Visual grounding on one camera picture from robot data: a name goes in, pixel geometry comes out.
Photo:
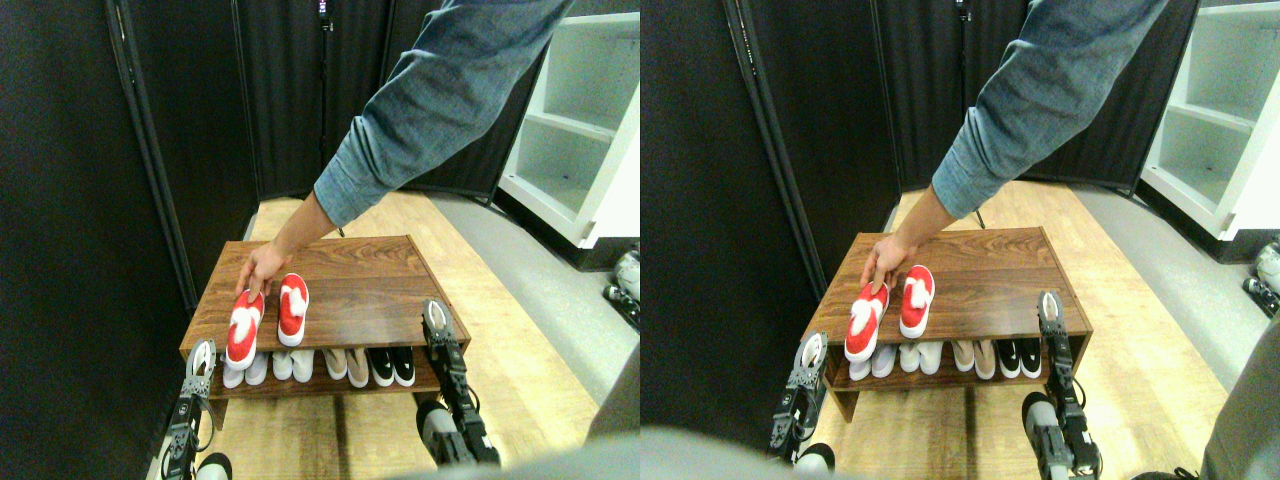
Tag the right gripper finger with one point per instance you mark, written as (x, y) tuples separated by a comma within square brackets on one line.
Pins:
[(436, 322), (1050, 314)]

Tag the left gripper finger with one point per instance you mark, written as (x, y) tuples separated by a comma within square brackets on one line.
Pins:
[(814, 352), (203, 358)]

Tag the red shoe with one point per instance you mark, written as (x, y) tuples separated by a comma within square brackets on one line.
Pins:
[(866, 325), (916, 302), (292, 312), (243, 335)]

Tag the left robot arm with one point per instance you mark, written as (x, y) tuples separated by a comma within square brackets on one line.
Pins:
[(178, 458), (795, 455)]

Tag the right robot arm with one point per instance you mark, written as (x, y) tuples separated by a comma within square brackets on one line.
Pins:
[(1060, 440), (452, 435)]

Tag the person's hand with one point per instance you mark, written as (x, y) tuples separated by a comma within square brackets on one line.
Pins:
[(885, 262), (262, 268)]

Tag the white shoe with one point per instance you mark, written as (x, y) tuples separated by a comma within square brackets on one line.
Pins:
[(930, 358), (908, 358), (282, 365), (257, 368), (859, 369), (883, 361), (232, 376), (303, 366)]

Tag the black shoe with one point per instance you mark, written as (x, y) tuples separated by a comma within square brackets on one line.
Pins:
[(403, 367), (381, 368), (1009, 359), (1030, 358)]

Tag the brown shoe rack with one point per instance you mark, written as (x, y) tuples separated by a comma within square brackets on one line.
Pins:
[(370, 290), (1000, 280)]

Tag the beige shoe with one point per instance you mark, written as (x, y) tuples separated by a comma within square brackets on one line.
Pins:
[(962, 357), (335, 362), (985, 360), (358, 368)]

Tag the person's legs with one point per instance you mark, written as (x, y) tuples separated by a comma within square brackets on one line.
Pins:
[(1245, 410)]

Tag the white shelf unit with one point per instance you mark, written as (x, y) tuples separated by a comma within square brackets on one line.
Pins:
[(585, 130), (1225, 110)]

